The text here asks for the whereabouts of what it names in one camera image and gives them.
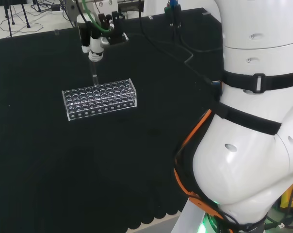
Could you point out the yellow stop button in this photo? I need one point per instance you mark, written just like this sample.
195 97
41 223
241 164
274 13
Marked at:
289 199

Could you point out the black mounted device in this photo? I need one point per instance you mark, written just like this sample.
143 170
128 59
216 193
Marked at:
173 14

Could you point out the black bench cloth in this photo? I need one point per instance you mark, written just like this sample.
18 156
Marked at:
39 157

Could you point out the black tripod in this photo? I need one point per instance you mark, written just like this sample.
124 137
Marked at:
25 17

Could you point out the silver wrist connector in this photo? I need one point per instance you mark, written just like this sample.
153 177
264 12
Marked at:
104 41

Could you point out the clear plastic test tube rack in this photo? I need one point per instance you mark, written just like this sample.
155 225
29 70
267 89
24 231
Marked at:
100 106

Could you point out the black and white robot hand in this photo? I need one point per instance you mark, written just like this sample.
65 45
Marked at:
115 29

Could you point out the clear glass test tube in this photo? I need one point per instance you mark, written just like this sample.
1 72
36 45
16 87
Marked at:
94 72

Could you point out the grey mounting plate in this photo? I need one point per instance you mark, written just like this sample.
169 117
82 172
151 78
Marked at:
187 218

